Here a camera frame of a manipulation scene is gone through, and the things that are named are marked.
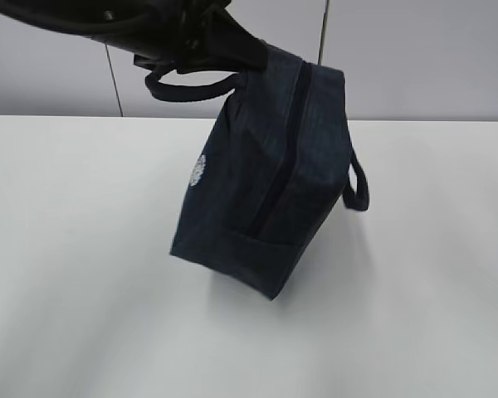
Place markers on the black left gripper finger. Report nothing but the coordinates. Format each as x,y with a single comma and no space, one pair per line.
236,49

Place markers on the navy blue lunch bag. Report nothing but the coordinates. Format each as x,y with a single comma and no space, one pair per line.
278,158

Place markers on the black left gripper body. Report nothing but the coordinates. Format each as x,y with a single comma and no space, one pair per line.
154,31

